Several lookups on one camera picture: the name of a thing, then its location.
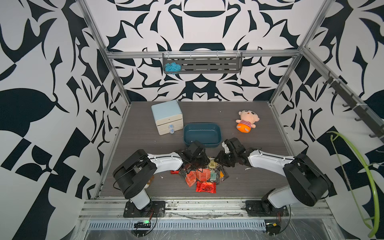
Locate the grey wall shelf rack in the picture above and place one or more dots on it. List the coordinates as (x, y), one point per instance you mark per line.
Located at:
(205, 62)

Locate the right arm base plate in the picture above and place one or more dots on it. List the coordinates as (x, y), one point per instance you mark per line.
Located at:
(259, 208)

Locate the teal plastic storage box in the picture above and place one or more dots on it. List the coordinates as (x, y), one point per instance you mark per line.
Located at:
(208, 134)

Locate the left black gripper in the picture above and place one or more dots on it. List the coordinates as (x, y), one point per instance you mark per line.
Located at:
(203, 160)

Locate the brown white plush dog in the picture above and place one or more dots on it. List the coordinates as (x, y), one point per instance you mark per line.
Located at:
(149, 182)

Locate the light blue drawer box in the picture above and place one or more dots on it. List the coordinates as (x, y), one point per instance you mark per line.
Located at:
(168, 117)

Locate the red square tea bag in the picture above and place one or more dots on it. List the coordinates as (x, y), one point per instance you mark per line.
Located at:
(203, 175)

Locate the pink baby plush doll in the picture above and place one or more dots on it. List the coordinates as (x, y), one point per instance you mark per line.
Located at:
(247, 121)

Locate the cyan crumpled cloth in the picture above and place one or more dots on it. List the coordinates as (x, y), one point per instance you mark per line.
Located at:
(172, 68)

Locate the orange label black tea bag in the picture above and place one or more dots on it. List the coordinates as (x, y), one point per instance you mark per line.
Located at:
(222, 173)

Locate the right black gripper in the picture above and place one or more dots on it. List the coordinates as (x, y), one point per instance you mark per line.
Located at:
(218, 159)

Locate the black wall hook rail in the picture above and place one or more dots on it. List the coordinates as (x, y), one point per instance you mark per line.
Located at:
(354, 103)

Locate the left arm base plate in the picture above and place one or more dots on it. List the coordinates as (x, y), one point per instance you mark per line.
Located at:
(154, 208)

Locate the green hoop tube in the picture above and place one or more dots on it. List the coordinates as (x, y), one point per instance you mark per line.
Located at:
(357, 187)

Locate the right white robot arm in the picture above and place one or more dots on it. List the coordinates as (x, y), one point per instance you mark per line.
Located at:
(306, 182)

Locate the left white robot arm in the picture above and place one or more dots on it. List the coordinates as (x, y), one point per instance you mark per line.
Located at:
(136, 171)

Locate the orange red tea bag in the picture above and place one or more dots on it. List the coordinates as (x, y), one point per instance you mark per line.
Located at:
(191, 178)

